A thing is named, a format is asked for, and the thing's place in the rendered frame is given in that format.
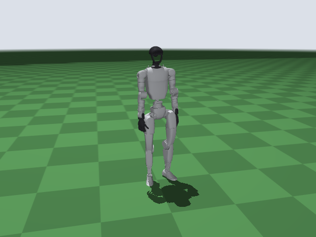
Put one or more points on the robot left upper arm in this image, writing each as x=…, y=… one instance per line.
x=172, y=81

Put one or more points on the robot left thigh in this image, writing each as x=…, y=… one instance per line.
x=170, y=129

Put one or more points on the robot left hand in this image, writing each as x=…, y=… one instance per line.
x=177, y=120

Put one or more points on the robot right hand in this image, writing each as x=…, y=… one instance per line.
x=141, y=123

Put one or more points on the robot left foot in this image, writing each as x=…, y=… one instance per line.
x=169, y=175

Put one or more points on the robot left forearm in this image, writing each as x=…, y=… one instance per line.
x=174, y=102

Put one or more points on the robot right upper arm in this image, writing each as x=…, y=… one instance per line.
x=141, y=83

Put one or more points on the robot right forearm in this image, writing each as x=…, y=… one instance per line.
x=141, y=105

